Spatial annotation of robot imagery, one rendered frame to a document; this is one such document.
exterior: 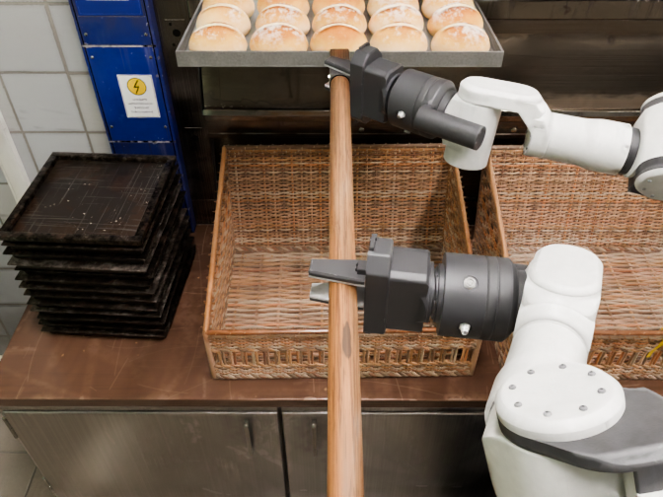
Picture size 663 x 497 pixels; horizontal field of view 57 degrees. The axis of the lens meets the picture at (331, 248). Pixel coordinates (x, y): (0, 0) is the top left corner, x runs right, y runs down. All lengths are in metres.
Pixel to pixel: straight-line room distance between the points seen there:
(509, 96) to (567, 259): 0.31
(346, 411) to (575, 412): 0.22
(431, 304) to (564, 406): 0.26
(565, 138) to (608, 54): 0.64
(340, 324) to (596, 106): 1.06
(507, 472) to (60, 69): 1.31
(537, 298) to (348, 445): 0.21
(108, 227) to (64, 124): 0.40
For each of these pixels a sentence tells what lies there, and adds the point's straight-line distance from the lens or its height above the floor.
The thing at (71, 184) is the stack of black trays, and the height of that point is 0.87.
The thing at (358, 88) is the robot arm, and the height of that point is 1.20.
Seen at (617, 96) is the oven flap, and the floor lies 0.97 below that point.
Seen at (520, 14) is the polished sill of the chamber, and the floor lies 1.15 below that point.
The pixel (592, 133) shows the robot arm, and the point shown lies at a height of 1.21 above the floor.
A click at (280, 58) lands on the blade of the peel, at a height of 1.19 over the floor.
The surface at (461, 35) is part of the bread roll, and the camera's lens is 1.11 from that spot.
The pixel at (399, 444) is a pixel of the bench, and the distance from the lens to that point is 1.46.
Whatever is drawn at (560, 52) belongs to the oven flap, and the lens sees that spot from 1.50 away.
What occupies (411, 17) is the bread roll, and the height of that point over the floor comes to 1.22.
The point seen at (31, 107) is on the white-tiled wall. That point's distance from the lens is 1.61.
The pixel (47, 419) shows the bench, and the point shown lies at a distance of 1.50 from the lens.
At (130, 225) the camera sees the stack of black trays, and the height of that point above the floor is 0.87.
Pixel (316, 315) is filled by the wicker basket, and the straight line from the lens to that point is 1.42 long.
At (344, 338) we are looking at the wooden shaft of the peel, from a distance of 0.59.
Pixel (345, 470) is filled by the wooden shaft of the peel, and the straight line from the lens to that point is 0.52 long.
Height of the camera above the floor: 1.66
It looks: 43 degrees down
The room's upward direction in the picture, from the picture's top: straight up
